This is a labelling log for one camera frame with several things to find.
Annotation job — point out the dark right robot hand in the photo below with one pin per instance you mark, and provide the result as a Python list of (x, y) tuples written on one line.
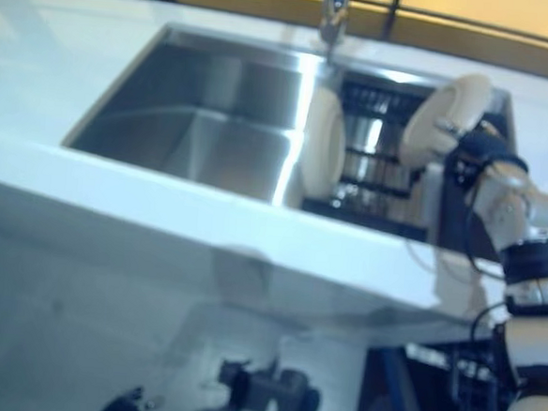
[(487, 152)]

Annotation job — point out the dark left robot hand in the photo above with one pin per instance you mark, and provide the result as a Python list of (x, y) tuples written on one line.
[(119, 404)]

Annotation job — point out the cream ceramic plate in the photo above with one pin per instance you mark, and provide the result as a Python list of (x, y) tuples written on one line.
[(325, 148), (450, 105)]

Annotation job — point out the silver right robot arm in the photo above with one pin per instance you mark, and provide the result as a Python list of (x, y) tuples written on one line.
[(523, 209)]

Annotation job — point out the black built-in dishwasher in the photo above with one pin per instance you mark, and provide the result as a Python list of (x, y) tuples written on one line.
[(378, 401)]

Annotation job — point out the black dish drying rack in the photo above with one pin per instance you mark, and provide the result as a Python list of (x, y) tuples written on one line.
[(380, 105)]

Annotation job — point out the left robot leg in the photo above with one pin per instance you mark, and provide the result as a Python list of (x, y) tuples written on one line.
[(242, 384)]

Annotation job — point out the robot leg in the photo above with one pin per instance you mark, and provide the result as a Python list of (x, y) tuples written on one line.
[(298, 400), (242, 384)]

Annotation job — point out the dark-framed yellow window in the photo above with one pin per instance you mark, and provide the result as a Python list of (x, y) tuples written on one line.
[(480, 17)]

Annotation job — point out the right robot leg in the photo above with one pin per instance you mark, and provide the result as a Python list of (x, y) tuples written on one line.
[(298, 400)]

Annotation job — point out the chrome pull-down kitchen faucet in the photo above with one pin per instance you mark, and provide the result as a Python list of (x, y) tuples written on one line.
[(333, 17)]

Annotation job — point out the narrow white cabinet door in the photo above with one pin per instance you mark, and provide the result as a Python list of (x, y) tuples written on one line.
[(322, 326)]

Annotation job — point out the stainless steel kitchen sink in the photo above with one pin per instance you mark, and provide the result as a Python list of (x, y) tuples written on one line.
[(205, 111)]

